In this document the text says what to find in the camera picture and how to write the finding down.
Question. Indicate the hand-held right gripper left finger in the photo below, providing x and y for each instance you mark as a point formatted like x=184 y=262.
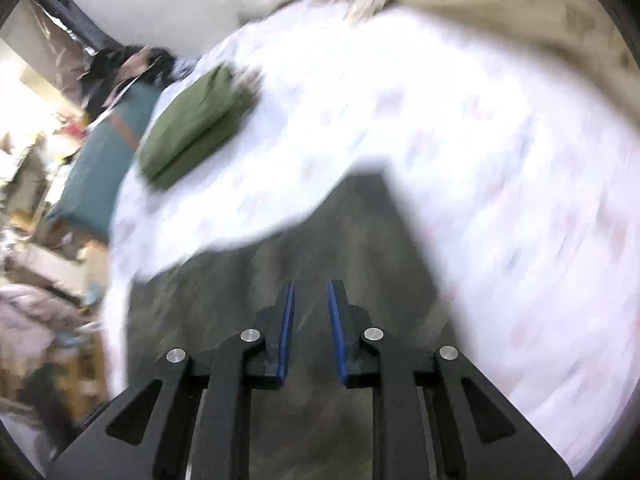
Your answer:
x=286 y=330

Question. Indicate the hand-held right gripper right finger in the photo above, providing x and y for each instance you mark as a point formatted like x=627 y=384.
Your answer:
x=337 y=332

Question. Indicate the camouflage pants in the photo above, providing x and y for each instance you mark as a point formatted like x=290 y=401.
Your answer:
x=360 y=235

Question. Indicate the folded green pants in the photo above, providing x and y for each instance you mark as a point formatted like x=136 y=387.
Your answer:
x=195 y=125

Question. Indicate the white floral bed sheet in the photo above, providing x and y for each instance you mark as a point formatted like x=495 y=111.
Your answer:
x=450 y=135

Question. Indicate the teal bedside box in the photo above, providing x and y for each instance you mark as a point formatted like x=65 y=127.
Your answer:
x=100 y=170

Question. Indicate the pink jacket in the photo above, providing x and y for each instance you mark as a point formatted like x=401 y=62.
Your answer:
x=35 y=315

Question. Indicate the pile of black bags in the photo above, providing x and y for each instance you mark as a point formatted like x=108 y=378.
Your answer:
x=125 y=75

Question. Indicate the cream duvet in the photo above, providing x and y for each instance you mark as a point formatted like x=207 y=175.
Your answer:
x=500 y=0

